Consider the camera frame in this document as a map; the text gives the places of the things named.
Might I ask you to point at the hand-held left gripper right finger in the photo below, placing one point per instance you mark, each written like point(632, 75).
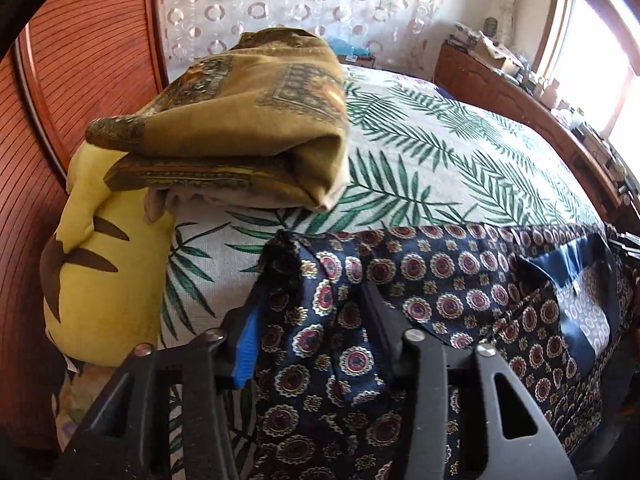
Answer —
point(385, 330)

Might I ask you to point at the floral bed blanket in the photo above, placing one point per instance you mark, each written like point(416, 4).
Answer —
point(405, 80)

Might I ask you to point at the wooden-framed window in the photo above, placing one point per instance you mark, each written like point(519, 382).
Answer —
point(600, 60)

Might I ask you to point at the navy circle-patterned blouse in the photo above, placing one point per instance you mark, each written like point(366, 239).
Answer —
point(450, 270)

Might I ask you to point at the yellow plush pillow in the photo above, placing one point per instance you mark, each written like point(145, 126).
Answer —
point(100, 240)

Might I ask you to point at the blue box of cloths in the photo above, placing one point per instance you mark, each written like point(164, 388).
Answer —
point(355, 52)

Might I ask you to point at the sheer circle-patterned wall curtain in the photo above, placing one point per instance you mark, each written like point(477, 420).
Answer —
point(300, 10)

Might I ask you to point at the wooden louvered wardrobe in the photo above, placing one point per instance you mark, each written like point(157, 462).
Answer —
point(75, 60)

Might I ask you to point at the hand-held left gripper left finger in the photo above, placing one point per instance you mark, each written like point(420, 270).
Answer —
point(247, 350)

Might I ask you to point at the olive patterned folded garment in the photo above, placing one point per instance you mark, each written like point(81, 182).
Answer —
point(240, 110)

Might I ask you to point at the open cardboard box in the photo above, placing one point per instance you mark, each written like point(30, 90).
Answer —
point(497, 52)

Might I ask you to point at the long wooden cabinet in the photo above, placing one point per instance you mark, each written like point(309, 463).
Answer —
point(490, 85)

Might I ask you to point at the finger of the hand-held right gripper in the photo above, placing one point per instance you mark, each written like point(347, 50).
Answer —
point(627, 249)

